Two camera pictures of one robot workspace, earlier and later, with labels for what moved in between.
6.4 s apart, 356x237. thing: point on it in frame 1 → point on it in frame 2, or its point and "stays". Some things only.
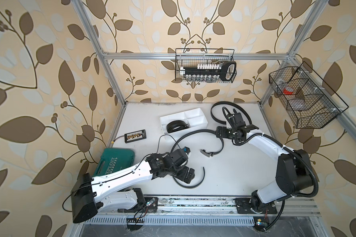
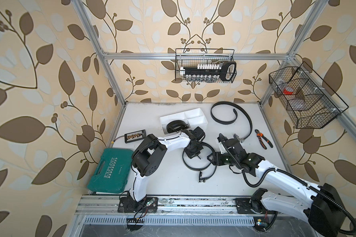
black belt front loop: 176,125 stays
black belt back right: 229,102 stays
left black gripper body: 181,173 → 196,150
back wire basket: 205,65 stays
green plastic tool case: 114,159 stays
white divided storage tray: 195,118 stays
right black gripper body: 227,133 → 224,158
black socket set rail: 209,72 stays
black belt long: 207,153 → 201,179
